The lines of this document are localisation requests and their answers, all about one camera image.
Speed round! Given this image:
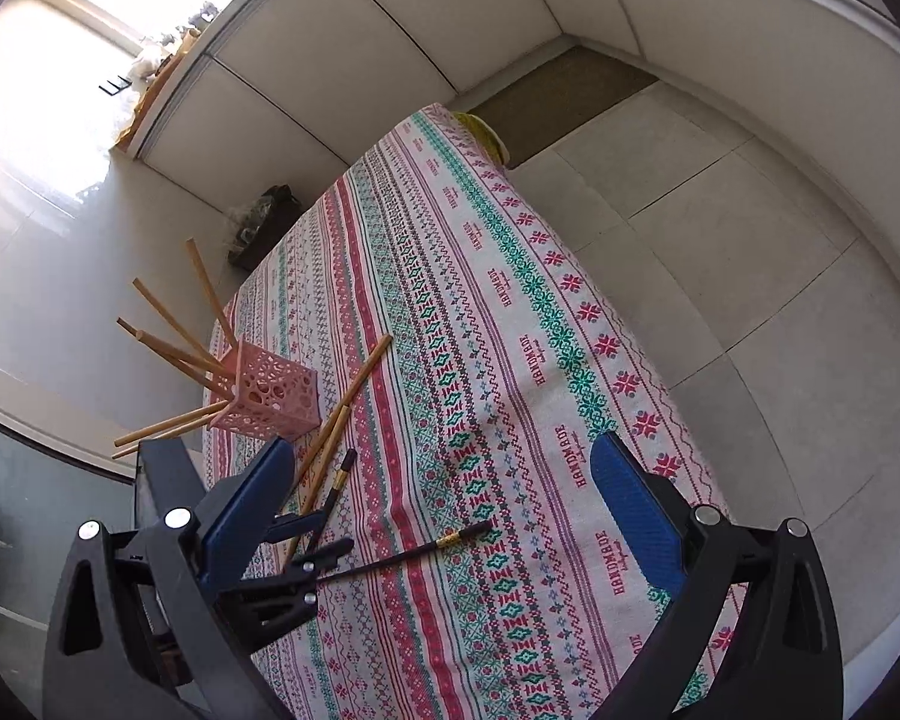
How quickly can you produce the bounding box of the brown floor mat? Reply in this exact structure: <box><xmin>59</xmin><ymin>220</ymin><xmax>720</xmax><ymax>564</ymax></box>
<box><xmin>448</xmin><ymin>45</ymin><xmax>659</xmax><ymax>170</ymax></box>

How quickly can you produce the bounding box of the row of small figurines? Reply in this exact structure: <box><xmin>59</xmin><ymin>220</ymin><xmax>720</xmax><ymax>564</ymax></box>
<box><xmin>178</xmin><ymin>2</ymin><xmax>220</xmax><ymax>40</ymax></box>

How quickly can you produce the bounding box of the pink perforated chopstick holder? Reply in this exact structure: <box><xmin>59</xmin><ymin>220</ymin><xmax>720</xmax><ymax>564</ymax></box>
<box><xmin>208</xmin><ymin>341</ymin><xmax>323</xmax><ymax>442</ymax></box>

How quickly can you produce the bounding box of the patterned woven tablecloth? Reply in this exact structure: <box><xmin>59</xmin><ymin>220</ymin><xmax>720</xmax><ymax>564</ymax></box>
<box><xmin>202</xmin><ymin>103</ymin><xmax>751</xmax><ymax>720</ymax></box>

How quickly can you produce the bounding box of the wide white drawer front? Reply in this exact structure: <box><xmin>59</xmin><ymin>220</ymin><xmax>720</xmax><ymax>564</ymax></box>
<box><xmin>592</xmin><ymin>0</ymin><xmax>900</xmax><ymax>282</ymax></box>

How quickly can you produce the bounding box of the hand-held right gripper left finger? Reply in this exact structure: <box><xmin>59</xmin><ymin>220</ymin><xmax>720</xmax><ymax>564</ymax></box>
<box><xmin>41</xmin><ymin>435</ymin><xmax>297</xmax><ymax>720</ymax></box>

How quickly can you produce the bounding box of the white plastic bag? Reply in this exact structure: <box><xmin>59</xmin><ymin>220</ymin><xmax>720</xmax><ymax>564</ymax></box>
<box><xmin>130</xmin><ymin>43</ymin><xmax>171</xmax><ymax>81</ymax></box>

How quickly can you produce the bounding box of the yellow cloth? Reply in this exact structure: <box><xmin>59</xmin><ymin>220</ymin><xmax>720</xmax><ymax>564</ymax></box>
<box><xmin>115</xmin><ymin>30</ymin><xmax>197</xmax><ymax>152</ymax></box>

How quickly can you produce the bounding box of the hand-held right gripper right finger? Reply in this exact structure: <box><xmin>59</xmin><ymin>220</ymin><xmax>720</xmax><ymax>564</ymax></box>
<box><xmin>589</xmin><ymin>431</ymin><xmax>845</xmax><ymax>720</ymax></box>

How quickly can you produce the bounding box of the black trash bin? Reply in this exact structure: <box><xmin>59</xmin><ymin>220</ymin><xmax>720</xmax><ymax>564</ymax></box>
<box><xmin>227</xmin><ymin>184</ymin><xmax>302</xmax><ymax>272</ymax></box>

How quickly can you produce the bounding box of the pile of wooden chopsticks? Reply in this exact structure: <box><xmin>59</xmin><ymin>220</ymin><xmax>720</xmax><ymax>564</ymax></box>
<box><xmin>112</xmin><ymin>238</ymin><xmax>239</xmax><ymax>461</ymax></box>

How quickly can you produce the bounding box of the glass sliding door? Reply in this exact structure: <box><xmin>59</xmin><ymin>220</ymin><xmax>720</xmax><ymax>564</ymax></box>
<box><xmin>0</xmin><ymin>390</ymin><xmax>140</xmax><ymax>642</ymax></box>

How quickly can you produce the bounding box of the yellow stool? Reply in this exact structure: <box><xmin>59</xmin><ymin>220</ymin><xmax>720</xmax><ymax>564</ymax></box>
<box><xmin>452</xmin><ymin>111</ymin><xmax>512</xmax><ymax>167</ymax></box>

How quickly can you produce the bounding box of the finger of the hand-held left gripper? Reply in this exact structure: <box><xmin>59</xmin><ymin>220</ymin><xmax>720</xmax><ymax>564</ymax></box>
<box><xmin>217</xmin><ymin>538</ymin><xmax>355</xmax><ymax>653</ymax></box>
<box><xmin>266</xmin><ymin>508</ymin><xmax>332</xmax><ymax>547</ymax></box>

